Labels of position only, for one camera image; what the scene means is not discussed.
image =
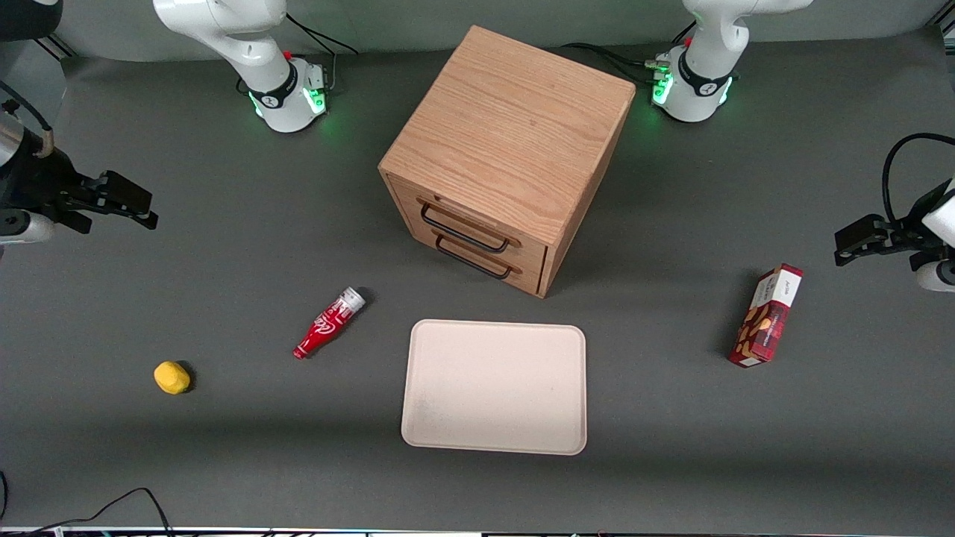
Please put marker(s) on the wooden drawer with notched edge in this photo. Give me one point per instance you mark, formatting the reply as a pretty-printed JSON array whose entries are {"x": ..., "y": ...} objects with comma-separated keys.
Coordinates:
[{"x": 477, "y": 224}]

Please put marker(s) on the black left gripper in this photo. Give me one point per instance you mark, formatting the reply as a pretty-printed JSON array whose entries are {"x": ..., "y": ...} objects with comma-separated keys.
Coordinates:
[{"x": 912, "y": 221}]

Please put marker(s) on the red cookie box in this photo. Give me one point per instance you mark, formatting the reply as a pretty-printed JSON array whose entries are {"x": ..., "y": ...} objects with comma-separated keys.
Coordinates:
[{"x": 767, "y": 317}]

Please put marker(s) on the beige plastic tray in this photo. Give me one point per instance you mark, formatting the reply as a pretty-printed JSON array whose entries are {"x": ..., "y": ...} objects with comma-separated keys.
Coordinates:
[{"x": 494, "y": 388}]

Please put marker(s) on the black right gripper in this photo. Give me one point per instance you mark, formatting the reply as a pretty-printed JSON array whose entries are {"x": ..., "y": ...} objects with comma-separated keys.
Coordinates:
[{"x": 30, "y": 182}]

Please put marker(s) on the wooden drawer cabinet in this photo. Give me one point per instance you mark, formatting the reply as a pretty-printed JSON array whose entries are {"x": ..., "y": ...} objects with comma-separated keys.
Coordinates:
[{"x": 515, "y": 127}]

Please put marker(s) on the yellow lemon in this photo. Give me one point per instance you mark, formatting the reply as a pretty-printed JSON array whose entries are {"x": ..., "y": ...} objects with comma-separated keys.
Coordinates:
[{"x": 171, "y": 377}]

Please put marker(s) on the red cola bottle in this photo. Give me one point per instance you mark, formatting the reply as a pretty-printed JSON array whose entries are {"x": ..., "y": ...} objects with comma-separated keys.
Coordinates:
[{"x": 324, "y": 328}]

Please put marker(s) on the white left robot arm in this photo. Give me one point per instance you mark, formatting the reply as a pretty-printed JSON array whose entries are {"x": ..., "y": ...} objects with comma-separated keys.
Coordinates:
[{"x": 701, "y": 74}]

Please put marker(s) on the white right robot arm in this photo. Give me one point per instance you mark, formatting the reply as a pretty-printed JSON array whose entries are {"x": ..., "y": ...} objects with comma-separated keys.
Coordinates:
[{"x": 257, "y": 52}]

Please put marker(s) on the plain wooden drawer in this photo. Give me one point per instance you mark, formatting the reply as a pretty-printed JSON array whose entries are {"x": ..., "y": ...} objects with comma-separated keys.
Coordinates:
[{"x": 522, "y": 280}]

